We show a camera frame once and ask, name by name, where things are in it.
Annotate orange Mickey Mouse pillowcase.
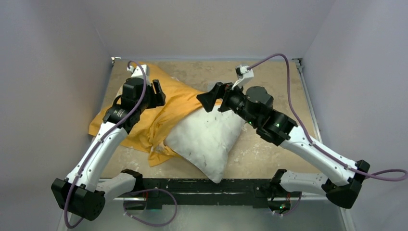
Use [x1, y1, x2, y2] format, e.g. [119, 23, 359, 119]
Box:
[89, 61, 202, 167]

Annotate aluminium frame rail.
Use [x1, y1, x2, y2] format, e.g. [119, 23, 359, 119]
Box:
[291, 58, 356, 231]

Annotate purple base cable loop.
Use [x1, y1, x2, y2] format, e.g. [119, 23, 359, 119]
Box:
[123, 189, 178, 228]

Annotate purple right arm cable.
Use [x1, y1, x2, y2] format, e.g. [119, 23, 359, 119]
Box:
[247, 53, 408, 182]

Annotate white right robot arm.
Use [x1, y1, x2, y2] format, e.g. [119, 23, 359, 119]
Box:
[196, 82, 370, 209]

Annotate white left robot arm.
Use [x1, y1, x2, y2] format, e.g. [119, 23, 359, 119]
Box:
[51, 77, 166, 228]

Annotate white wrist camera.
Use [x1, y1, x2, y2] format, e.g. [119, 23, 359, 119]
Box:
[127, 64, 150, 79]
[232, 65, 254, 88]

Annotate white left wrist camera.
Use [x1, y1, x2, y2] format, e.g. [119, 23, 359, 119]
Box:
[127, 64, 150, 79]

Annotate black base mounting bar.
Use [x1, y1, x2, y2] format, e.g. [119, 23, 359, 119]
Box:
[122, 177, 304, 211]

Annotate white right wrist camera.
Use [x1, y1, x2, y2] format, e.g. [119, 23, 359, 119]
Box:
[232, 65, 254, 88]

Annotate white pillow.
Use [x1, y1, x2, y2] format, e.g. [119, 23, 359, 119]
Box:
[163, 105, 245, 183]

